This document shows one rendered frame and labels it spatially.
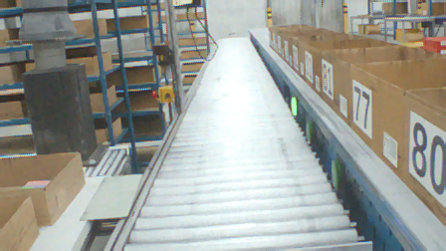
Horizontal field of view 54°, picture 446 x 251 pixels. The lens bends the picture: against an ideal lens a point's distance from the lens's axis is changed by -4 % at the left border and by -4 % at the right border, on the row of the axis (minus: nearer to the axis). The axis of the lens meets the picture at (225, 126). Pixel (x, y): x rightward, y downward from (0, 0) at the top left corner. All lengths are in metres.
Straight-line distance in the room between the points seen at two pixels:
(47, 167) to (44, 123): 0.23
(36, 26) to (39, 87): 0.20
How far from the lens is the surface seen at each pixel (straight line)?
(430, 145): 0.74
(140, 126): 3.57
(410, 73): 1.25
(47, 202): 1.14
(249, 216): 1.07
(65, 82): 1.55
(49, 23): 1.56
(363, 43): 2.02
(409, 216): 0.73
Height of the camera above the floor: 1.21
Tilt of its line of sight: 14 degrees down
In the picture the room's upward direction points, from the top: 5 degrees counter-clockwise
